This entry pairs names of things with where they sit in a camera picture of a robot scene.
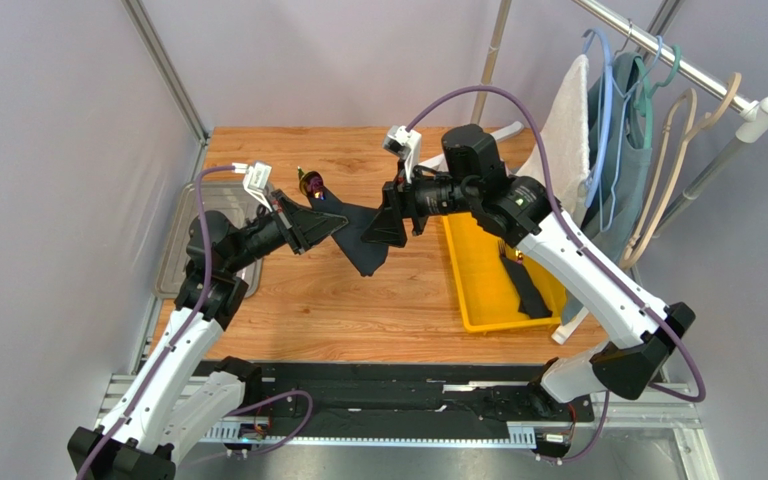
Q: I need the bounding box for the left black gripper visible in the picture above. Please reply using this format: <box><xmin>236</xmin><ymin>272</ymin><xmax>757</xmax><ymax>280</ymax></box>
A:
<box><xmin>224</xmin><ymin>189</ymin><xmax>346</xmax><ymax>275</ymax></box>

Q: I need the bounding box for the black paper napkin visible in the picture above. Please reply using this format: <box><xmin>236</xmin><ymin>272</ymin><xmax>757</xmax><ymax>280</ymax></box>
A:
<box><xmin>304</xmin><ymin>186</ymin><xmax>392</xmax><ymax>278</ymax></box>

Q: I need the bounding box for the iridescent spoon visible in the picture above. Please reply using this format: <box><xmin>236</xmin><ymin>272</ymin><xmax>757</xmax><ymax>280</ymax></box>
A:
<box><xmin>297</xmin><ymin>167</ymin><xmax>326</xmax><ymax>200</ymax></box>

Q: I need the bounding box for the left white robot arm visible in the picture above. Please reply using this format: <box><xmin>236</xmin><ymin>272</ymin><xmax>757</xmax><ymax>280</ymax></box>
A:
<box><xmin>67</xmin><ymin>190</ymin><xmax>348</xmax><ymax>479</ymax></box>

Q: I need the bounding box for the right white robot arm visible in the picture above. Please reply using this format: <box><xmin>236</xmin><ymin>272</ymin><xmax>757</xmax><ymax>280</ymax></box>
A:
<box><xmin>361</xmin><ymin>124</ymin><xmax>695</xmax><ymax>415</ymax></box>

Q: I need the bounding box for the silver metal tray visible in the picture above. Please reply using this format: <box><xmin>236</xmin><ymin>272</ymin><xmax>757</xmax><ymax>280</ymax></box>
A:
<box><xmin>154</xmin><ymin>181</ymin><xmax>266</xmax><ymax>299</ymax></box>

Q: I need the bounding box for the yellow plastic bin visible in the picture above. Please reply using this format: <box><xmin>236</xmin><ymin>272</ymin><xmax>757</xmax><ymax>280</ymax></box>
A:
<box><xmin>442</xmin><ymin>213</ymin><xmax>566</xmax><ymax>333</ymax></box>

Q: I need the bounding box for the white towel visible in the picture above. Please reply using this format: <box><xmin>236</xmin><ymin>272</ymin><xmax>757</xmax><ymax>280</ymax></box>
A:
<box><xmin>541</xmin><ymin>54</ymin><xmax>591</xmax><ymax>224</ymax></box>

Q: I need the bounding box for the blue hanger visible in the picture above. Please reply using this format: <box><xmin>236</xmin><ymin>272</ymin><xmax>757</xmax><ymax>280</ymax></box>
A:
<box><xmin>580</xmin><ymin>27</ymin><xmax>664</xmax><ymax>228</ymax></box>

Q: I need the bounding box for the teal garment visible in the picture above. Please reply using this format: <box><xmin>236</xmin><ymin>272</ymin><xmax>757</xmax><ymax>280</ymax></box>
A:
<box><xmin>582</xmin><ymin>52</ymin><xmax>652</xmax><ymax>263</ymax></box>

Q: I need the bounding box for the beige hanger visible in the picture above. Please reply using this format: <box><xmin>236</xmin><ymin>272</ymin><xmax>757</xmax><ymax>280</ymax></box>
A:
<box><xmin>620</xmin><ymin>88</ymin><xmax>699</xmax><ymax>269</ymax></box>
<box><xmin>620</xmin><ymin>72</ymin><xmax>743</xmax><ymax>270</ymax></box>

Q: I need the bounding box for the green hanger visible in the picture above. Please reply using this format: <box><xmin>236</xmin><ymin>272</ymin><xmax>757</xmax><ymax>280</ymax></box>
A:
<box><xmin>633</xmin><ymin>35</ymin><xmax>682</xmax><ymax>149</ymax></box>

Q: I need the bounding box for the metal clothes rack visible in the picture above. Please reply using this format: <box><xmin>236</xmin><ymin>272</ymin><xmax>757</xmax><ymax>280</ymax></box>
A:
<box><xmin>410</xmin><ymin>0</ymin><xmax>768</xmax><ymax>346</ymax></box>

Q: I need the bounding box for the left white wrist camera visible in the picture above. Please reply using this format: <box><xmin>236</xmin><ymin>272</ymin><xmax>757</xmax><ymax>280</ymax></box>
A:
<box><xmin>231</xmin><ymin>161</ymin><xmax>273</xmax><ymax>212</ymax></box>

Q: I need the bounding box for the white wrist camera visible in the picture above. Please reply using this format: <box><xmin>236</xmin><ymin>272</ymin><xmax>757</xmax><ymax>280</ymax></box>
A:
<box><xmin>382</xmin><ymin>126</ymin><xmax>422</xmax><ymax>184</ymax></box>
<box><xmin>231</xmin><ymin>161</ymin><xmax>273</xmax><ymax>212</ymax></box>

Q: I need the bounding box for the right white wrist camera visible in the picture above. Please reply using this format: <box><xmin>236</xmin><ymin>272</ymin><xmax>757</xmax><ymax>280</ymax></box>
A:
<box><xmin>382</xmin><ymin>126</ymin><xmax>422</xmax><ymax>184</ymax></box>

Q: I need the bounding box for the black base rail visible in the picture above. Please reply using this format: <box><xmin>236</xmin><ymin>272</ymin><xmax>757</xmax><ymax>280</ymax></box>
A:
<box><xmin>257</xmin><ymin>362</ymin><xmax>598</xmax><ymax>440</ymax></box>

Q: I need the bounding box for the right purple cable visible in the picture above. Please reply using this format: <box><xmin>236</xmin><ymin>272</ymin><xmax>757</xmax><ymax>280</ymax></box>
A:
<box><xmin>405</xmin><ymin>85</ymin><xmax>708</xmax><ymax>465</ymax></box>

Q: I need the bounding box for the purple cable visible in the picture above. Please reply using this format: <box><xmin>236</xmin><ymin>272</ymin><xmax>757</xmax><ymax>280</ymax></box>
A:
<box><xmin>74</xmin><ymin>163</ymin><xmax>315</xmax><ymax>480</ymax></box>
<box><xmin>405</xmin><ymin>85</ymin><xmax>708</xmax><ymax>465</ymax></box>

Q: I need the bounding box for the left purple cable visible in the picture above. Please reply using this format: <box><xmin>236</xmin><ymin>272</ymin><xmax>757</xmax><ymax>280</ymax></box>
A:
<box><xmin>74</xmin><ymin>163</ymin><xmax>315</xmax><ymax>480</ymax></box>

